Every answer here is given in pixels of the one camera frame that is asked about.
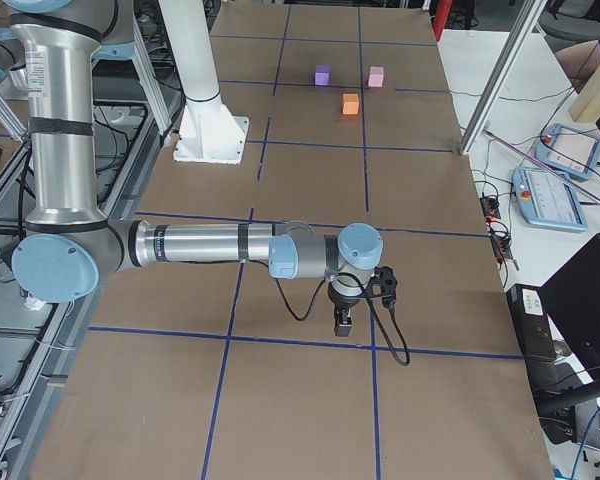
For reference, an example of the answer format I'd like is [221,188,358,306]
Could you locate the orange foam cube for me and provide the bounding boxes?
[342,93,360,116]

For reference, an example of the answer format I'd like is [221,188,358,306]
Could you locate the brown paper table cover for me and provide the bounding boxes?
[29,2,552,479]

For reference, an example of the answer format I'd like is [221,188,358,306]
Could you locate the orange black connector strip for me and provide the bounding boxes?
[479,195,513,264]

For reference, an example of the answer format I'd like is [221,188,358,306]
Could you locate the black computer box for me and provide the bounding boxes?
[506,284,556,362]

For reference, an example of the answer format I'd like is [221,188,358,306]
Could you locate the purple stick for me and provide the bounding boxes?
[482,129,600,206]

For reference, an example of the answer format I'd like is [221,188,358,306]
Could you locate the lower teach pendant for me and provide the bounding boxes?
[512,166,588,232]

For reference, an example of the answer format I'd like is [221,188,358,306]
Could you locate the teach pendant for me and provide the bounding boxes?
[512,166,588,232]
[535,123,600,180]

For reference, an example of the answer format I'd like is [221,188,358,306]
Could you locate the purple foam cube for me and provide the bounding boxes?
[314,65,331,86]

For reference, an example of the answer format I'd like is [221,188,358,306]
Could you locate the black laptop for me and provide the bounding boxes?
[539,233,600,368]

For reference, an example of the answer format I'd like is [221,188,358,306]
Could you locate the pink foam cube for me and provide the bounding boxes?
[368,66,385,88]

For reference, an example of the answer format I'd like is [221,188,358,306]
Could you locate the upper teach pendant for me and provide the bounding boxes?
[535,123,600,180]

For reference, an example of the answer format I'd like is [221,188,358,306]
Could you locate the white camera mast pedestal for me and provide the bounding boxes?
[159,0,249,165]

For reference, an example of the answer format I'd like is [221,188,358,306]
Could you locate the aluminium frame post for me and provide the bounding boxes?
[459,0,546,155]

